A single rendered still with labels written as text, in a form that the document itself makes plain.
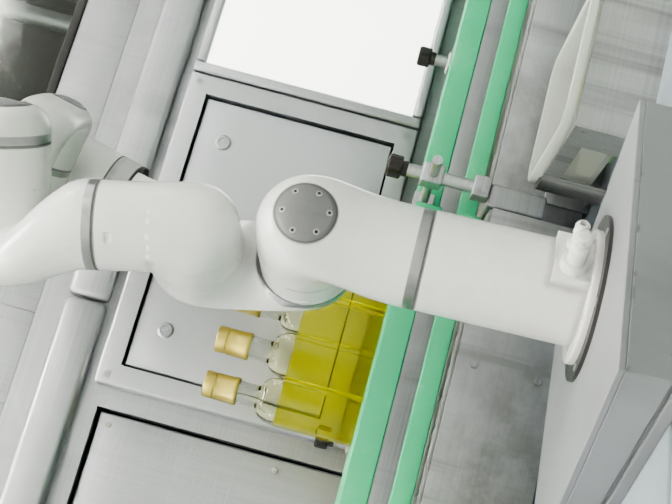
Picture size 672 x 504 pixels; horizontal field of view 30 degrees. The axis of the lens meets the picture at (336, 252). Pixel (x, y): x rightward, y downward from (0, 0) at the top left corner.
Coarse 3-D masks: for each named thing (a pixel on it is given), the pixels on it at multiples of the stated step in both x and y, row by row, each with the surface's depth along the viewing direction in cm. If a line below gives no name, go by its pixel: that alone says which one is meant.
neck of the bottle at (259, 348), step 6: (252, 342) 157; (258, 342) 157; (264, 342) 158; (270, 342) 158; (252, 348) 157; (258, 348) 157; (264, 348) 157; (252, 354) 157; (258, 354) 157; (264, 354) 157; (258, 360) 158; (264, 360) 157
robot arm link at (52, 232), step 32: (0, 160) 117; (32, 160) 118; (0, 192) 117; (32, 192) 118; (64, 192) 114; (0, 224) 118; (32, 224) 113; (64, 224) 112; (0, 256) 114; (32, 256) 114; (64, 256) 114
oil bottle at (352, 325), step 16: (336, 304) 158; (352, 304) 158; (288, 320) 157; (304, 320) 157; (320, 320) 157; (336, 320) 157; (352, 320) 157; (368, 320) 157; (320, 336) 157; (336, 336) 157; (352, 336) 157; (368, 336) 157; (368, 352) 157
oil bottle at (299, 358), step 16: (288, 336) 156; (304, 336) 157; (272, 352) 156; (288, 352) 156; (304, 352) 156; (320, 352) 156; (336, 352) 156; (352, 352) 156; (272, 368) 156; (288, 368) 155; (304, 368) 155; (320, 368) 155; (336, 368) 155; (352, 368) 155; (368, 368) 156; (320, 384) 155; (336, 384) 155; (352, 384) 155
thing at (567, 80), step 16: (592, 0) 136; (592, 16) 135; (576, 32) 147; (592, 32) 135; (576, 48) 150; (560, 64) 155; (576, 64) 134; (560, 80) 156; (576, 80) 133; (560, 96) 156; (576, 96) 133; (544, 112) 155; (560, 112) 155; (576, 112) 134; (544, 128) 154; (560, 128) 134; (544, 144) 154; (560, 144) 140; (544, 160) 143; (528, 176) 152
